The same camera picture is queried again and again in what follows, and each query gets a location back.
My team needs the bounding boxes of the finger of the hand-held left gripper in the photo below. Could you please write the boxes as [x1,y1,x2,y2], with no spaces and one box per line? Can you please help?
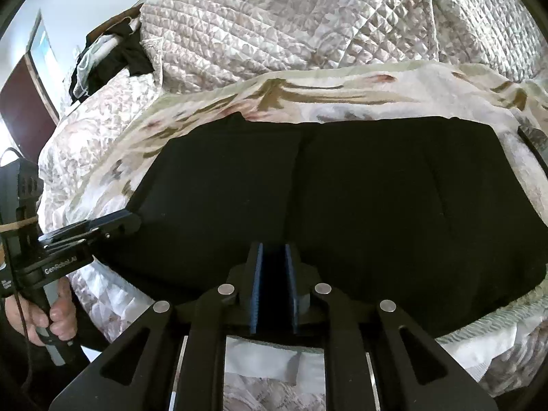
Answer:
[42,215,143,261]
[39,211,138,246]

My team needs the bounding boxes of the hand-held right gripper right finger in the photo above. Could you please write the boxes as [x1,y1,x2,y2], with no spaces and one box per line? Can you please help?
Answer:
[284,243,500,411]

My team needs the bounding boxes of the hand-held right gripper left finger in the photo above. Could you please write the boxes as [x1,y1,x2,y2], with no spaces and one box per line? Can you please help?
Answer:
[49,242,263,411]

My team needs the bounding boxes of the black pants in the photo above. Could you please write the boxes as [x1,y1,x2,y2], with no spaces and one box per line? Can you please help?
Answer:
[92,111,548,344]

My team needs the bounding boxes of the person's left hand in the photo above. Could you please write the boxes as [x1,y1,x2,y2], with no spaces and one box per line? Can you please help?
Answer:
[8,279,78,347]

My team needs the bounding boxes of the white bed sheet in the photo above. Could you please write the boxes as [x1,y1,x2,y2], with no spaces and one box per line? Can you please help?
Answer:
[224,336,326,388]

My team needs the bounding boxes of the brown wooden door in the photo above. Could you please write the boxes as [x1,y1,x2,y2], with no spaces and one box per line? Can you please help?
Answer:
[0,9,61,157]

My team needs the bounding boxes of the pale sheer garment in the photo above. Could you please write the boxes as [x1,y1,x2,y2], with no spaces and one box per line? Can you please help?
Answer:
[72,35,126,100]

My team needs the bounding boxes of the black garment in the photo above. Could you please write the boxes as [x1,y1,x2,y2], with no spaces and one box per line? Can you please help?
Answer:
[71,21,155,104]

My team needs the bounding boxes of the floral print fleece blanket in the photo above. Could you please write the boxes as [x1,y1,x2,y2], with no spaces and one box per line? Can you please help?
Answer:
[68,62,548,399]

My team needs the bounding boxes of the brown wooden headboard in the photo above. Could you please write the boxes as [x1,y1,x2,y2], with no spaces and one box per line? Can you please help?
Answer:
[86,3,145,40]

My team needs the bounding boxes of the quilted patterned bedspread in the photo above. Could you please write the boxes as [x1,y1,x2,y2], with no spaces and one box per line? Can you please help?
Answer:
[36,0,548,411]

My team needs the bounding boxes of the black cable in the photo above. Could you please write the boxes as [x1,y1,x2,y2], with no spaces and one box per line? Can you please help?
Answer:
[11,205,38,391]

